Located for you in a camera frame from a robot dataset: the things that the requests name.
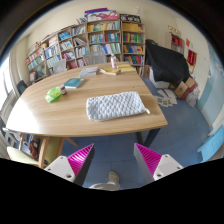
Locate wooden bookshelf with books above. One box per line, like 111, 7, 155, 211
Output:
26, 19, 145, 83

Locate red hanging decoration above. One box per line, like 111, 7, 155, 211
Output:
187, 50, 197, 66

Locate white bottle red label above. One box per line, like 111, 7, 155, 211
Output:
111, 54, 117, 69

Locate white chair at far side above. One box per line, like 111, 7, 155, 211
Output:
53, 59, 67, 74

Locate green plastic bag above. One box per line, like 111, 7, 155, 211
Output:
45, 87, 61, 103

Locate grey mesh chair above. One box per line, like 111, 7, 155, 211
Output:
83, 51, 106, 65

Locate wooden table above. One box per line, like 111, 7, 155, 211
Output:
6, 68, 168, 165

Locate teal book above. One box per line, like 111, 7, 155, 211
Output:
64, 78, 84, 88

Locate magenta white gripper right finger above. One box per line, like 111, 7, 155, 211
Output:
134, 143, 183, 183

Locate black cloth cover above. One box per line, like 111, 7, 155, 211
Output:
145, 39, 190, 85

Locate blue board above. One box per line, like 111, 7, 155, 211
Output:
197, 126, 224, 162

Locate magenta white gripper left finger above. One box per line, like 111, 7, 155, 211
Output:
45, 144, 95, 186

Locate green cushioned chair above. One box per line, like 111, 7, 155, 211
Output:
7, 136, 63, 168

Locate small dark jar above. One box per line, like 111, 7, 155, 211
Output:
59, 84, 67, 95

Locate white textured towel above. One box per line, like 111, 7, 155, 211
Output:
86, 91, 150, 121

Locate papers on floor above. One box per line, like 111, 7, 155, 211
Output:
155, 89, 177, 107

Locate white storage box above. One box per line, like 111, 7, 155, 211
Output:
149, 67, 170, 89

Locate yellow notebook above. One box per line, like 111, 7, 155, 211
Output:
118, 64, 136, 73

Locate cardboard box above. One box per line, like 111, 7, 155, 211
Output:
175, 77, 197, 100

